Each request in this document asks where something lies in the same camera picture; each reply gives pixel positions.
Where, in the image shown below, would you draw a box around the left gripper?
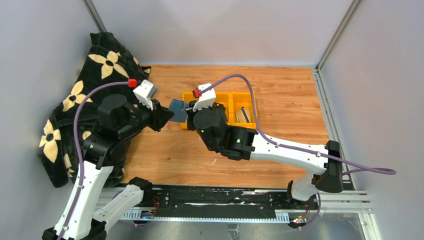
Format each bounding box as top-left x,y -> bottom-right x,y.
118,96 -> 174,139

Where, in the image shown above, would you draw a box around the blue leather card holder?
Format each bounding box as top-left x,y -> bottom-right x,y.
168,99 -> 189,123

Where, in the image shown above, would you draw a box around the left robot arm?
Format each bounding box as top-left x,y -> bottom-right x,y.
42,94 -> 174,240

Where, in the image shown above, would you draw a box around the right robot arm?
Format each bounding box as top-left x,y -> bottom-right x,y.
186,103 -> 343,209

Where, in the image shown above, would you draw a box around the cards in right bin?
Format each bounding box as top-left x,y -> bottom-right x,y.
235,106 -> 252,124

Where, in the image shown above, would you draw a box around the left yellow bin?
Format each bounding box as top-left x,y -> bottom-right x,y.
180,91 -> 198,131

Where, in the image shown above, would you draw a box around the yellow bin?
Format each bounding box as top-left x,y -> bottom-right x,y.
229,92 -> 257,130
214,92 -> 233,119
180,91 -> 198,131

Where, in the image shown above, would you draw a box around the middle yellow bin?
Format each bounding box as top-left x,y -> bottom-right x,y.
214,92 -> 233,119

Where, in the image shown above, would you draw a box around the right yellow bin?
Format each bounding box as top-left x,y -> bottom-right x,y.
229,92 -> 257,130

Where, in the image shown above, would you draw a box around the black floral blanket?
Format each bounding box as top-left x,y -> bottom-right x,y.
37,32 -> 151,188

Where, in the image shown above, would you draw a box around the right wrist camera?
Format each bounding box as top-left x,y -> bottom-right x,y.
192,83 -> 216,112

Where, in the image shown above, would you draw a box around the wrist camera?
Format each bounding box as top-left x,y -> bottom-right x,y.
192,83 -> 216,112
133,79 -> 158,111

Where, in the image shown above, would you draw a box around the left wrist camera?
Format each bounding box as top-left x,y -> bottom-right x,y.
133,79 -> 158,111

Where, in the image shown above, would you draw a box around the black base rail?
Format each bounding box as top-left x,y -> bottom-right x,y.
121,184 -> 319,224

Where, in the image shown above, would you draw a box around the left aluminium frame post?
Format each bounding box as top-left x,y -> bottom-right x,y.
82,0 -> 107,32

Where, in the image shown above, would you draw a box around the aluminium frame post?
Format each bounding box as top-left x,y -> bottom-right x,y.
315,0 -> 363,72
82,0 -> 107,32

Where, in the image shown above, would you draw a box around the right aluminium frame post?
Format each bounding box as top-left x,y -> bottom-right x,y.
315,0 -> 363,72

